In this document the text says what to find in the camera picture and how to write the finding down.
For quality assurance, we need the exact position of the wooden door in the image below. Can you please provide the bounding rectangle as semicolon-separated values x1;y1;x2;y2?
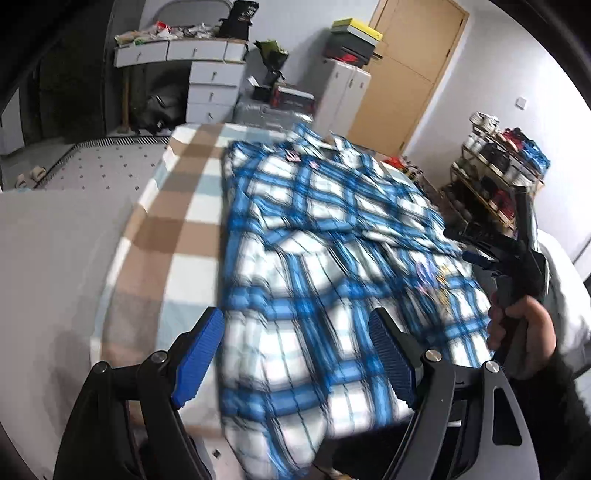
345;0;469;158

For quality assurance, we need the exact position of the small open black box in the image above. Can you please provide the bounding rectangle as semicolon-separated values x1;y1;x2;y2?
247;76;278;102

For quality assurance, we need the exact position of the pile of table clutter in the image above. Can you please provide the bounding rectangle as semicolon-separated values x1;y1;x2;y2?
115;21;222;47

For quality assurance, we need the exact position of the patterned grey rug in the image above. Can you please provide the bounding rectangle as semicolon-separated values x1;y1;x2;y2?
34;135;171;190

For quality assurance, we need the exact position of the white suitcase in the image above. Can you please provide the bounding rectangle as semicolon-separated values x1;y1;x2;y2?
311;58;371;139

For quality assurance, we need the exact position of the grey mattress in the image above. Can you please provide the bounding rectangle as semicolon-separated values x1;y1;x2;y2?
0;187;222;480

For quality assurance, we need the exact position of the dark wardrobe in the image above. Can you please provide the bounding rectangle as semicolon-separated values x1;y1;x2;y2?
0;0;139;139

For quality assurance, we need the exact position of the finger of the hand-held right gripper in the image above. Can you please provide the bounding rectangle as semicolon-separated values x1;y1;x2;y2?
444;225;505;260
462;251;500;274

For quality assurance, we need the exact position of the grey arched mirror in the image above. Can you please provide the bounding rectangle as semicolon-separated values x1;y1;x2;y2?
159;0;234;28

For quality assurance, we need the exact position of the person's right forearm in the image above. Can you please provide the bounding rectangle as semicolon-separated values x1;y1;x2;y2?
508;353;591;480

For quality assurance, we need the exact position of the black bag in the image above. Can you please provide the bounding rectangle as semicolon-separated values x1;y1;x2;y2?
139;83;190;132

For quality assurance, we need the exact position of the person's right hand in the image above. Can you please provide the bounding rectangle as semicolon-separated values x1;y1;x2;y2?
487;295;557;379

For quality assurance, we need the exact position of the white laundry basket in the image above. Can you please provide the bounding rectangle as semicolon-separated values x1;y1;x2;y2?
538;228;591;384

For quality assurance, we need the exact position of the brown blue checkered bed sheet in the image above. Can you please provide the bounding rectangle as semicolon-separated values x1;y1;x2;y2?
90;121;444;480

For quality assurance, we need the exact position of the black shoe box red trim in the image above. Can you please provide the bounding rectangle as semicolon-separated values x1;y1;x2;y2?
270;83;317;112

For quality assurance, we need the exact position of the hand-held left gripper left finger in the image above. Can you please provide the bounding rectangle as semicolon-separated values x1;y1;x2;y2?
53;305;227;480

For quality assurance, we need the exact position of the white wardrobe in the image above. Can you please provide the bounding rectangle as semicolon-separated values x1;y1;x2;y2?
0;88;26;155

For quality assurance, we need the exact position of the yellow shoe box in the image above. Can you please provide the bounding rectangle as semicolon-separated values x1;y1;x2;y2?
330;17;384;47

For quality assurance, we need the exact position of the wooden shoe rack with shoes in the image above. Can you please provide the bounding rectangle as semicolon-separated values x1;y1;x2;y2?
450;111;552;229

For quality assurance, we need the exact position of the white dressing table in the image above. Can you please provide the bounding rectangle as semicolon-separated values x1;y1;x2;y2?
113;37;250;134

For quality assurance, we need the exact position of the silver suitcase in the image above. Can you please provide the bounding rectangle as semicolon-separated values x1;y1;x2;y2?
233;95;317;132

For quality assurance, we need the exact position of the white drawer unit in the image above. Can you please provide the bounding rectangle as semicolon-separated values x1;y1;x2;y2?
185;60;246;124

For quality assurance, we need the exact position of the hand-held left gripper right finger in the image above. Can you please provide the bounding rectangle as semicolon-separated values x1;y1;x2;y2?
368;307;541;480

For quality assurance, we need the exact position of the black wrapped bouquet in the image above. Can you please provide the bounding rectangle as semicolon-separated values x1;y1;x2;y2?
254;39;289;86

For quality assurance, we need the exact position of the pile of floor shoes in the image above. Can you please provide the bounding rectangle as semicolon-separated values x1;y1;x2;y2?
383;154;439;195

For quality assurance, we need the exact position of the blue white plaid shirt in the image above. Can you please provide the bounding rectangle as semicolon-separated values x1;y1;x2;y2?
218;121;497;480

